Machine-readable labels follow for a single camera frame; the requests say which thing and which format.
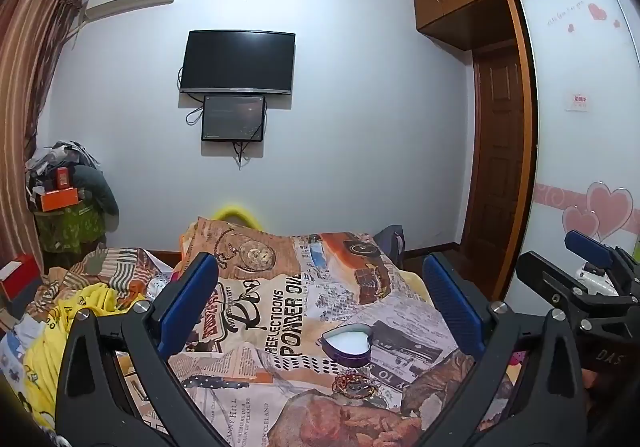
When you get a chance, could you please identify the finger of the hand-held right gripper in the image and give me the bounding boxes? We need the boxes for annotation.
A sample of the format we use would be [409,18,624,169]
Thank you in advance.
[564,229,640,278]
[515,251,622,317]

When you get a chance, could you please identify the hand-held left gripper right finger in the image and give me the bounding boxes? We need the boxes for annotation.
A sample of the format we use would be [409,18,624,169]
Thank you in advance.
[422,252,586,447]

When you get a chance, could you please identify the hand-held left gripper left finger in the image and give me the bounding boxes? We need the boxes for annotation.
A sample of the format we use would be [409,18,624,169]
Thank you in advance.
[54,253,236,447]

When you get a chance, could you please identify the purple heart-shaped tin box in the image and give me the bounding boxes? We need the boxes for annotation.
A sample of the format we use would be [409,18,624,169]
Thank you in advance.
[321,324,375,369]

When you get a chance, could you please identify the red braided cord bracelet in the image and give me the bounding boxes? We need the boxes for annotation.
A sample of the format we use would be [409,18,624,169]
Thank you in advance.
[349,373,379,401]

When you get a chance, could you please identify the brown striped quilt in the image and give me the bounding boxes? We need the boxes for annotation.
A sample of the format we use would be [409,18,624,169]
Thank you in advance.
[42,244,176,310]

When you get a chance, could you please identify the white sliding door with hearts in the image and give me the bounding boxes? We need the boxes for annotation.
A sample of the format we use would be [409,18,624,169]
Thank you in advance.
[517,0,640,275]

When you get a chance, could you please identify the yellow hoop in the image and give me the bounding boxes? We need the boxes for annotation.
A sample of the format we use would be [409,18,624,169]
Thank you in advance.
[215,203,264,230]

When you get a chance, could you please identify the newspaper print blanket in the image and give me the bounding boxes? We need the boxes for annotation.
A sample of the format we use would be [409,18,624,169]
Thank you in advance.
[167,216,526,447]

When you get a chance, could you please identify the brown wooden door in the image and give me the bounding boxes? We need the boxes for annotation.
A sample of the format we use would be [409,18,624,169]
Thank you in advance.
[462,44,527,254]

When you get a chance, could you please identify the green patterned cover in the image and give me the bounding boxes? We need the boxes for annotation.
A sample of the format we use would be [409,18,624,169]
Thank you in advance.
[34,203,107,254]

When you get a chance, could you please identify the yellow cloth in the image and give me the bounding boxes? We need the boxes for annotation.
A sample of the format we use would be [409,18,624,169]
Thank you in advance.
[17,283,151,430]

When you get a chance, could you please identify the orange flat box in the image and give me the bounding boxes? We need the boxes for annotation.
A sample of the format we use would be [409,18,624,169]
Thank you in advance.
[40,187,82,212]

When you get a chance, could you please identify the red and white box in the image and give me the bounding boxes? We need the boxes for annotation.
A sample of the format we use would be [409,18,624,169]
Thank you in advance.
[0,255,44,302]

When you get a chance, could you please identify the pile of clothes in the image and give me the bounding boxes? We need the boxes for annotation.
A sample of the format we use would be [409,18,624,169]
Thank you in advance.
[25,140,103,208]

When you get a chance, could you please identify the brown striped curtain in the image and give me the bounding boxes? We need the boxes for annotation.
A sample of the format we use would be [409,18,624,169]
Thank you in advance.
[0,0,90,278]

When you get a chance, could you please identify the black looped cable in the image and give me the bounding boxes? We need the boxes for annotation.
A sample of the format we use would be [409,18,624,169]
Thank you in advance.
[185,96,205,126]

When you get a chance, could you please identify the small black wall monitor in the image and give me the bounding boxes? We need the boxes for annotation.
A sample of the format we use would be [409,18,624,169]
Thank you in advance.
[201,95,266,143]

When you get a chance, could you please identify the black wall television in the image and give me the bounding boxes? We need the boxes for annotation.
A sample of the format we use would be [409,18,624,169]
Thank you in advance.
[179,30,296,96]

